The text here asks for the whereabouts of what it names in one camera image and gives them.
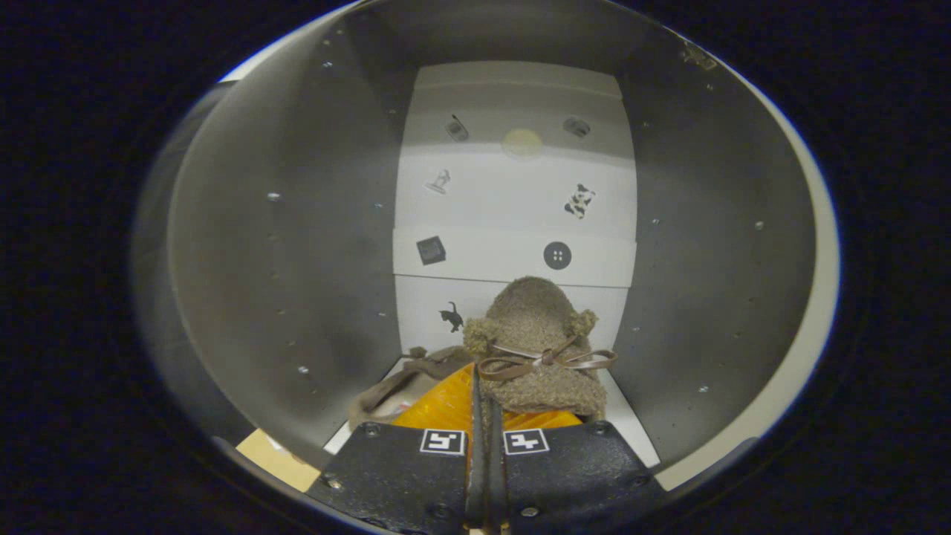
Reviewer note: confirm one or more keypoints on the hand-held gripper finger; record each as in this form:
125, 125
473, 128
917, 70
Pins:
478, 475
496, 483

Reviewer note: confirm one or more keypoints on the brown fuzzy shoe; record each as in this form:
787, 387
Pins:
386, 394
531, 319

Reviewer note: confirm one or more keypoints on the grey shoe cabinet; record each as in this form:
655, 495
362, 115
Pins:
297, 223

